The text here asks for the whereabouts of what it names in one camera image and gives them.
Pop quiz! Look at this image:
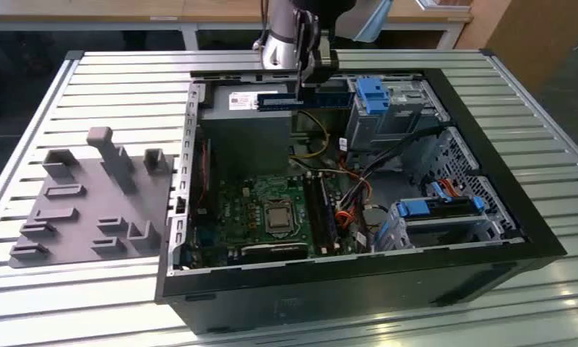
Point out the blue RAM stick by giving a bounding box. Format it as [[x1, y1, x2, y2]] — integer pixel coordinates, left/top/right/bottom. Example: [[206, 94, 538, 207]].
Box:
[[255, 90, 352, 110]]

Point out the black RAM slot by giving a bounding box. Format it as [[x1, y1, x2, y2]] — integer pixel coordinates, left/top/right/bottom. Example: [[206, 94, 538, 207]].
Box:
[[304, 172, 327, 254]]

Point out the dark RAM stick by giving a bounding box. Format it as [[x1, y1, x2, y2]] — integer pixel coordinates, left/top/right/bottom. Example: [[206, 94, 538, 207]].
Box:
[[319, 176, 342, 251]]

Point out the blue disk carrier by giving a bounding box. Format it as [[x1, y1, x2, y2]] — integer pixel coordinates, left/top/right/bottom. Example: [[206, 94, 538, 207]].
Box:
[[398, 197, 486, 220], [358, 77, 390, 113]]

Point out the grey drive cage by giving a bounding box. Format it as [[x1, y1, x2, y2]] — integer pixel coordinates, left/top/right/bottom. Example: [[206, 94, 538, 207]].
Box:
[[344, 77, 451, 153]]

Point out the grey power supply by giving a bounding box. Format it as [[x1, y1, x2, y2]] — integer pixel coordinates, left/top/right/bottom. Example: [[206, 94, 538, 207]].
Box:
[[199, 85, 294, 178]]

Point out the green motherboard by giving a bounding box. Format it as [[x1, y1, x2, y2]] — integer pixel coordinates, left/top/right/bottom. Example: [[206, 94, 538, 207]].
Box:
[[186, 169, 367, 268]]

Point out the silver CPU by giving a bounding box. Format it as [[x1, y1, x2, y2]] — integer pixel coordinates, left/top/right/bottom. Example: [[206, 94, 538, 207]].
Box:
[[263, 207, 292, 232]]

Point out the round grey speaker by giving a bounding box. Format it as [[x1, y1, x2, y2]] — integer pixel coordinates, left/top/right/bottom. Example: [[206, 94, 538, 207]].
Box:
[[362, 204, 391, 228]]

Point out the wooden cabinet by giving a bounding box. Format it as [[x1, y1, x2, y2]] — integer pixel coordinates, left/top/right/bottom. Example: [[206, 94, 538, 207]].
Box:
[[454, 0, 578, 95]]

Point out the wooden desk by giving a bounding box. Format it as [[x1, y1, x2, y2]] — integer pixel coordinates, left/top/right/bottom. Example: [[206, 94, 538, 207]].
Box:
[[0, 0, 472, 51]]

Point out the black graphics card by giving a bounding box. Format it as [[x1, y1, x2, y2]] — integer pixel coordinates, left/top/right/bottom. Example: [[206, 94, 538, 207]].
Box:
[[238, 242, 310, 262]]

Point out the silver drive cage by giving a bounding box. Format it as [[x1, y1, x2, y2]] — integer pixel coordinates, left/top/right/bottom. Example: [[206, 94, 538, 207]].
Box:
[[372, 211, 510, 252]]

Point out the grey parts rack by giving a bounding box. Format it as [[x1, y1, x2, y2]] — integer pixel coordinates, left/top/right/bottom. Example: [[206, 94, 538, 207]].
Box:
[[7, 126, 179, 269]]

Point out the black PC case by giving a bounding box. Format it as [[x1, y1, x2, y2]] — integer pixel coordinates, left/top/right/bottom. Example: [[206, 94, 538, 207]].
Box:
[[152, 67, 567, 335]]

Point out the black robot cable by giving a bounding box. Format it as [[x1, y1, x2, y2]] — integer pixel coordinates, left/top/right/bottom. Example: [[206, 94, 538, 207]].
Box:
[[252, 0, 271, 50]]

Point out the yellow wire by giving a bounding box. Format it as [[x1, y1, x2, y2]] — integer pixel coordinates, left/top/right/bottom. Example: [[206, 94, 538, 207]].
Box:
[[290, 110, 331, 160]]

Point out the black cable bundle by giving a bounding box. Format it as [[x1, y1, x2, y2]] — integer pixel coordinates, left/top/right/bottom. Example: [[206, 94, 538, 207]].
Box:
[[358, 124, 447, 174]]

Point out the red cable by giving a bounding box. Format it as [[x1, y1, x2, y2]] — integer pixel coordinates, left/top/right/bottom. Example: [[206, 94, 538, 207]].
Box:
[[195, 140, 210, 214]]

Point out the orange wire bundle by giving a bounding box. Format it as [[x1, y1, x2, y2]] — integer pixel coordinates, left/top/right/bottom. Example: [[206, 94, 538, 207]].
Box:
[[334, 168, 372, 229]]

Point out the orange data cable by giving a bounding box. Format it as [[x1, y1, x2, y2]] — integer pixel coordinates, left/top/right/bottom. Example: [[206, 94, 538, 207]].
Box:
[[435, 178, 466, 202]]

